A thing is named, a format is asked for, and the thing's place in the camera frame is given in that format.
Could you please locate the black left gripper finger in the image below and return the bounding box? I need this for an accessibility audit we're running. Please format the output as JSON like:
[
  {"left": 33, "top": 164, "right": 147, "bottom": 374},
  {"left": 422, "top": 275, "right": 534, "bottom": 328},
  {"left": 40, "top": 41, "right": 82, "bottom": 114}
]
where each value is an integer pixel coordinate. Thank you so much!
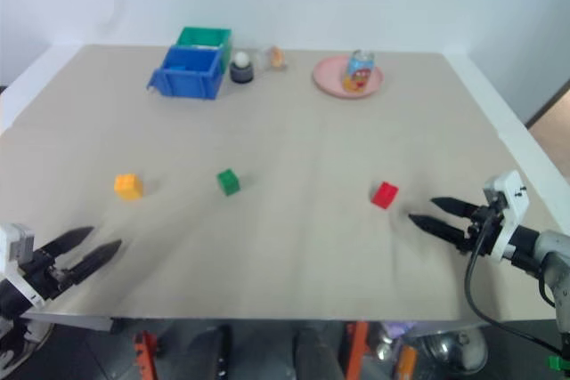
[
  {"left": 70, "top": 239, "right": 124, "bottom": 286},
  {"left": 44, "top": 226, "right": 96, "bottom": 262}
]

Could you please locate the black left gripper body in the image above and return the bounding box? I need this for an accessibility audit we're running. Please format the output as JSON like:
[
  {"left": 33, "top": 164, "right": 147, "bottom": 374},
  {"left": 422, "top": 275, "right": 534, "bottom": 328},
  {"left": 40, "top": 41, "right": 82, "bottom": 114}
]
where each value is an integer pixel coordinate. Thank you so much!
[{"left": 19, "top": 248, "right": 80, "bottom": 303}]

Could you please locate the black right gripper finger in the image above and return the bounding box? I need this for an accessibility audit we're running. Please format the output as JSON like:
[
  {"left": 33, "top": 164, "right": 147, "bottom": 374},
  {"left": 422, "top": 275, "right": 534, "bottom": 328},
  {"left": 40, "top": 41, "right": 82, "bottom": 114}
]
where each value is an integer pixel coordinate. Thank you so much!
[
  {"left": 429, "top": 196, "right": 480, "bottom": 221},
  {"left": 407, "top": 213, "right": 474, "bottom": 254}
]

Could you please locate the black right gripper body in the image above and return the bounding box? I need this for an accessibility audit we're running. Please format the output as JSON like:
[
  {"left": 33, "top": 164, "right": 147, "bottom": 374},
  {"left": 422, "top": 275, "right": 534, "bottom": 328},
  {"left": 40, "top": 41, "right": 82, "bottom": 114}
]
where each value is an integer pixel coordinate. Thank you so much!
[{"left": 464, "top": 202, "right": 507, "bottom": 257}]

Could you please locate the red cube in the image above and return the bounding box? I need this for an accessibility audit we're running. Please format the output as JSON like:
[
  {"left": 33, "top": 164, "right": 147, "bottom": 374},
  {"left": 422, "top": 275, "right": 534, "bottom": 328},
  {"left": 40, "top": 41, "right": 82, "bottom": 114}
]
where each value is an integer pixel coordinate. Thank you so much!
[{"left": 370, "top": 181, "right": 400, "bottom": 211}]

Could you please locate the yellow cube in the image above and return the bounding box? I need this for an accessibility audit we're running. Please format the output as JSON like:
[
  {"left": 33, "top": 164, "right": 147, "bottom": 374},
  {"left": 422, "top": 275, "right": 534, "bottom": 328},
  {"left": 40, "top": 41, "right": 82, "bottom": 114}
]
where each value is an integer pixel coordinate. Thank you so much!
[{"left": 113, "top": 173, "right": 145, "bottom": 202}]

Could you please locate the white table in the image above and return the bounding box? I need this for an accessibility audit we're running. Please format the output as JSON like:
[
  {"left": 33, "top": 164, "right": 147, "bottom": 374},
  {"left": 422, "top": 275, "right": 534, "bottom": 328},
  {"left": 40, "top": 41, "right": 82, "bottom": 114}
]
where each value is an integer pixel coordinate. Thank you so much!
[{"left": 0, "top": 40, "right": 570, "bottom": 333}]

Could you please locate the orange metal table leg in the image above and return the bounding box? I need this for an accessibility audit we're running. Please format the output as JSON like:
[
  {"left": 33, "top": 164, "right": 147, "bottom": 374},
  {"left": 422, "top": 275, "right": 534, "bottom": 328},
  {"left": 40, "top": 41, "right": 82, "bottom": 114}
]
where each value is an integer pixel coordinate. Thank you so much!
[
  {"left": 343, "top": 320, "right": 371, "bottom": 380},
  {"left": 132, "top": 329, "right": 160, "bottom": 380}
]

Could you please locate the shiny silver round object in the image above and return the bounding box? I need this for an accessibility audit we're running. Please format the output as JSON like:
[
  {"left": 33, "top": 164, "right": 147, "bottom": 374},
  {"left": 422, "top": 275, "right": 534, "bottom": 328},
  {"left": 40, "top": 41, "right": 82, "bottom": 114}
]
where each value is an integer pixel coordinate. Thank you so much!
[{"left": 417, "top": 329, "right": 487, "bottom": 376}]

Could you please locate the small orange object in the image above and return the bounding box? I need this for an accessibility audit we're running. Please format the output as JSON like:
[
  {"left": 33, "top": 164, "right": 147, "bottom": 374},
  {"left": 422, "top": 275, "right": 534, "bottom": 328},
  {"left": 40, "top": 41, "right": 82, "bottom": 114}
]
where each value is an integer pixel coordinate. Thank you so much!
[{"left": 397, "top": 345, "right": 419, "bottom": 380}]

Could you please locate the dark rounded shape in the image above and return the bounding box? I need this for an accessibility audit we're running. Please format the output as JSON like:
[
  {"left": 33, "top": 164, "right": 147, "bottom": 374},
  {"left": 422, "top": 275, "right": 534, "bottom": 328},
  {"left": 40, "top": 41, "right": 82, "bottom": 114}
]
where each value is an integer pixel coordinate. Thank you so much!
[{"left": 184, "top": 323, "right": 233, "bottom": 380}]

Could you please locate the green cube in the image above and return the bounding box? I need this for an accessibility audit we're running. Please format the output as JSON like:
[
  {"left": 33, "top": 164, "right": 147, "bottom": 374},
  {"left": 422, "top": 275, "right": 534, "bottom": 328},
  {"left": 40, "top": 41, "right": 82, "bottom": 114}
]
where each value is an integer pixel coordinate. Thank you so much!
[{"left": 216, "top": 167, "right": 242, "bottom": 198}]

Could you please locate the colourful printed drink can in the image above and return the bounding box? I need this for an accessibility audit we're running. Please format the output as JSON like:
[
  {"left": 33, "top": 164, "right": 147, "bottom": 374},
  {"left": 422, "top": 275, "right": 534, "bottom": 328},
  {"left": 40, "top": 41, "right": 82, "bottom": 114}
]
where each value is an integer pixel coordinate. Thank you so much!
[{"left": 341, "top": 49, "right": 375, "bottom": 94}]

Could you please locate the beige table mat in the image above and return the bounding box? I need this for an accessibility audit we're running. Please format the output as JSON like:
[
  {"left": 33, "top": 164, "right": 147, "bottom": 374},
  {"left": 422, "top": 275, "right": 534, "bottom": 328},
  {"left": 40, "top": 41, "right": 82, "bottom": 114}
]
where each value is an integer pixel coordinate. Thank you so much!
[{"left": 0, "top": 43, "right": 567, "bottom": 321}]

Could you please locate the pink plate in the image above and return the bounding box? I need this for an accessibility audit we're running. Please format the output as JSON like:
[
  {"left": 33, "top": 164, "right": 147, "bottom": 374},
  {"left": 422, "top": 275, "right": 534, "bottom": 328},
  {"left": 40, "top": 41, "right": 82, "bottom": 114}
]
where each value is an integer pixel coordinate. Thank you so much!
[{"left": 312, "top": 54, "right": 386, "bottom": 100}]

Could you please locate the blue plastic storage bin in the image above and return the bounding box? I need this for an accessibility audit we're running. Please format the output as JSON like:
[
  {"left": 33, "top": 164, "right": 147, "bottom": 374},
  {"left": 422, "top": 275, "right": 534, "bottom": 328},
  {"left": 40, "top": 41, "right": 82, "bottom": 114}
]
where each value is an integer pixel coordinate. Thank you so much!
[{"left": 147, "top": 44, "right": 224, "bottom": 101}]

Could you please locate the black round holder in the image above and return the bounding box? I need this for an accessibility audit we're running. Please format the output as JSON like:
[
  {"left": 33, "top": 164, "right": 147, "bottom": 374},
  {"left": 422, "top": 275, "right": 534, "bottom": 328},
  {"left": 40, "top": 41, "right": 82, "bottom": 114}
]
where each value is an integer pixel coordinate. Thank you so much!
[{"left": 229, "top": 61, "right": 256, "bottom": 85}]

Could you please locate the clear cup with orange content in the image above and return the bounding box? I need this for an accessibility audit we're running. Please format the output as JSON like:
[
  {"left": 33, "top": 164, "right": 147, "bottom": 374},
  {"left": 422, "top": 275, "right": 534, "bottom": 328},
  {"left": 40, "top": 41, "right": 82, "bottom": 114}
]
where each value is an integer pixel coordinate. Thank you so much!
[{"left": 259, "top": 45, "right": 289, "bottom": 72}]

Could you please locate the green plastic storage bin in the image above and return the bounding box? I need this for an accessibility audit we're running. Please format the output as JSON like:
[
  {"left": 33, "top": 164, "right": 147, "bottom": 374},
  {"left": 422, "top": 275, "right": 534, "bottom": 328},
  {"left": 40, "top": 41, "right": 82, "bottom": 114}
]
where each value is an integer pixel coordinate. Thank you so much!
[{"left": 175, "top": 26, "right": 233, "bottom": 66}]

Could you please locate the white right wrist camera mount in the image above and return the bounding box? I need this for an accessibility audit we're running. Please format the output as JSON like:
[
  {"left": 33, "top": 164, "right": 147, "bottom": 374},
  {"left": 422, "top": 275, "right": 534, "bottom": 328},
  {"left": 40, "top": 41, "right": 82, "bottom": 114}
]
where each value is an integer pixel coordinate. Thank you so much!
[{"left": 483, "top": 169, "right": 532, "bottom": 262}]

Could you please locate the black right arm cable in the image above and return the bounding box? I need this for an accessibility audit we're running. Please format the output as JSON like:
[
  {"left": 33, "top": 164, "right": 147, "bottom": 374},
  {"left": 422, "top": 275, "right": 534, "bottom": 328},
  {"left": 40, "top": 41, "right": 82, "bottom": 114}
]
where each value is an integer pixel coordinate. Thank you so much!
[{"left": 463, "top": 214, "right": 570, "bottom": 357}]

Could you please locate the green cable connector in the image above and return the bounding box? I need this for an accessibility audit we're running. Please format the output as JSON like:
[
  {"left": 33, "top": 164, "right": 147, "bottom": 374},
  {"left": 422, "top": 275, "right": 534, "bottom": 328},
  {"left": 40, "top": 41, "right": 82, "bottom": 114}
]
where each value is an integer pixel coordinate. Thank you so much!
[{"left": 546, "top": 353, "right": 570, "bottom": 373}]

